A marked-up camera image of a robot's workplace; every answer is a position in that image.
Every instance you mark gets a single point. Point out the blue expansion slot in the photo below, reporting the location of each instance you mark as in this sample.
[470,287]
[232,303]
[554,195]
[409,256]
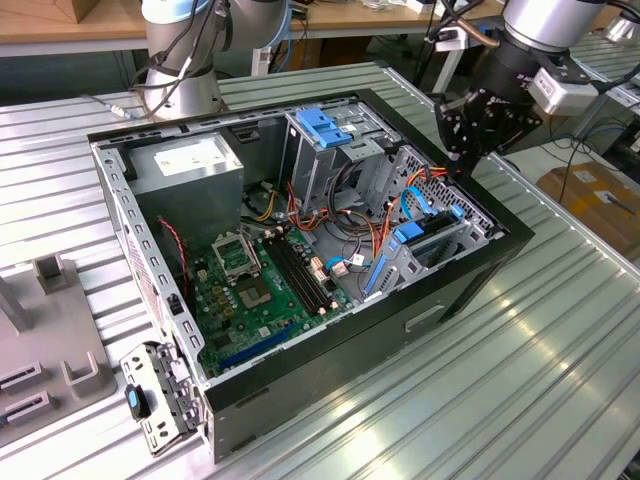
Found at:
[257,346]

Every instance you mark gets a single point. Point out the blue plastic drive latch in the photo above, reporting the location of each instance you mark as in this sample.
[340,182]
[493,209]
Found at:
[320,127]

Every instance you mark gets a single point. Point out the hinged metal card retainer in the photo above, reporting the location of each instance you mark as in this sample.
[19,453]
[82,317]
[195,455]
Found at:
[150,430]

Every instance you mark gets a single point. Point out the CPU socket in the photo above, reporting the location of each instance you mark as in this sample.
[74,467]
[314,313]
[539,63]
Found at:
[255,296]

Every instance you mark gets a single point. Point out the small white box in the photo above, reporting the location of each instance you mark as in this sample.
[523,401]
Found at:
[417,6]

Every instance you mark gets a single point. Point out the grey metal drive cage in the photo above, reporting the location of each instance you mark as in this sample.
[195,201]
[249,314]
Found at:
[312,170]

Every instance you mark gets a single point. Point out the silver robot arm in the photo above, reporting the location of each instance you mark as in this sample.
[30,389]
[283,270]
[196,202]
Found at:
[627,27]
[180,90]

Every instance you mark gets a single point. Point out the black RAM slot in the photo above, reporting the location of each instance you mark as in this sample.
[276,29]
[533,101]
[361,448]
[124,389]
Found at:
[310,269]
[298,275]
[304,272]
[292,277]

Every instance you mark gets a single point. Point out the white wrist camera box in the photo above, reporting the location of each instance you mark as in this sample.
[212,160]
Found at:
[560,95]

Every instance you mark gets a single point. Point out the black latch with blue stripe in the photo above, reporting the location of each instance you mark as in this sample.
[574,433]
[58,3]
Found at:
[134,401]

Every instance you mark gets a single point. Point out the labelled brown cardboard box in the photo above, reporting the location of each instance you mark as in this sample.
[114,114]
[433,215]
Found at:
[585,200]

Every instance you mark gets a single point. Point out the grey metal disk bay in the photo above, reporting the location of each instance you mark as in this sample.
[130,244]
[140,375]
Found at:
[407,265]

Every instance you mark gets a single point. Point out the metal slat side table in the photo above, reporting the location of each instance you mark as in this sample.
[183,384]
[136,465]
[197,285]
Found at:
[622,62]

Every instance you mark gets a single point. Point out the wooden desk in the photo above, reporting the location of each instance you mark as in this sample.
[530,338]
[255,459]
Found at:
[50,25]

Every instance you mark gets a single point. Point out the grey parts rack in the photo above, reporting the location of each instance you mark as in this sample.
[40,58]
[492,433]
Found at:
[55,320]

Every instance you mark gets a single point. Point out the green motherboard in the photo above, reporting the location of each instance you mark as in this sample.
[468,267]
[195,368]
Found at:
[250,332]

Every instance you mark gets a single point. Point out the hard disk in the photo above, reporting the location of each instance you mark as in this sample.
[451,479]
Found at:
[409,233]

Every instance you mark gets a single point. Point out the black PC case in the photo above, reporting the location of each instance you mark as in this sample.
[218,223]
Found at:
[350,360]

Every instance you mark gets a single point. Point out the grey power supply unit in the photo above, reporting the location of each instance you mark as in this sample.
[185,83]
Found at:
[190,200]

